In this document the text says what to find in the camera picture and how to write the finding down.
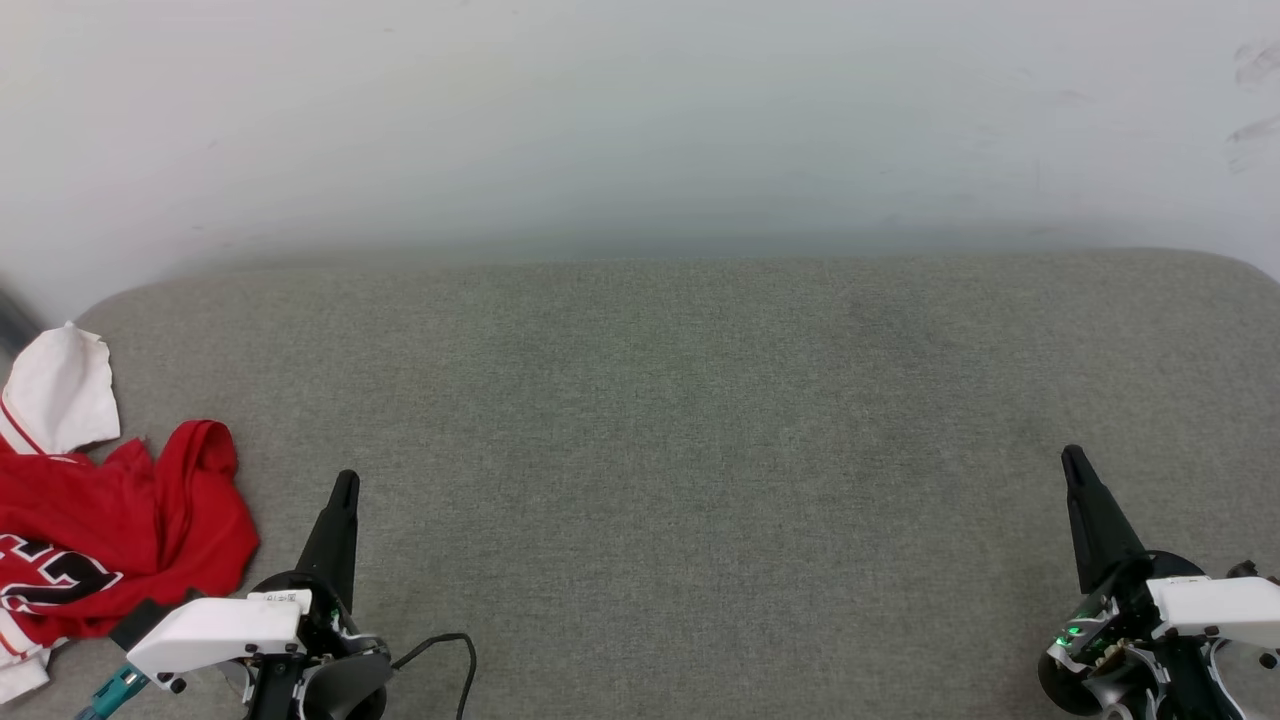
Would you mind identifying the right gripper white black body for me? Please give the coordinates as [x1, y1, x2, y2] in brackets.
[1038, 550, 1280, 720]

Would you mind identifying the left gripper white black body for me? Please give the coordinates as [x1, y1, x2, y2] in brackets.
[125, 570, 391, 720]

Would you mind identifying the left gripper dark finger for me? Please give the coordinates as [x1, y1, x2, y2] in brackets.
[328, 472, 361, 607]
[296, 472, 348, 591]

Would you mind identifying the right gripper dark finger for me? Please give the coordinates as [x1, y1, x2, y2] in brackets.
[1072, 447, 1148, 575]
[1062, 446, 1113, 593]

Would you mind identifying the red and white jersey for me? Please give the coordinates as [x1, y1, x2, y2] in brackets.
[0, 322, 263, 706]

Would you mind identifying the teal cable connector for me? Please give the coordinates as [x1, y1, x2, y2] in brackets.
[76, 664, 151, 720]

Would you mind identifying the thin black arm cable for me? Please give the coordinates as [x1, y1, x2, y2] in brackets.
[388, 632, 478, 720]

